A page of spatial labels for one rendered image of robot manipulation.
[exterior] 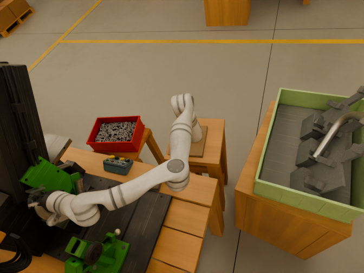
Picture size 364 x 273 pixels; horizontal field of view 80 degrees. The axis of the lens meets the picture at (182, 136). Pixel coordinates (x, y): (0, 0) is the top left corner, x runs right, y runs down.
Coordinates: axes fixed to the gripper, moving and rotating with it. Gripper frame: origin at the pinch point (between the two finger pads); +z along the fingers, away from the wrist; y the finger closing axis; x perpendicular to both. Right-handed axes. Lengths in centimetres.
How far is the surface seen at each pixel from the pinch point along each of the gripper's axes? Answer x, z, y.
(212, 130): -16, -39, -82
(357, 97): -29, -109, -89
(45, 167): -9.9, 2.9, -5.6
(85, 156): -6.0, 26.8, -40.3
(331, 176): 2, -98, -66
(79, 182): 0.4, -0.6, -17.7
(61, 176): -3.9, 2.9, -11.7
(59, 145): -16.0, 17.1, -20.5
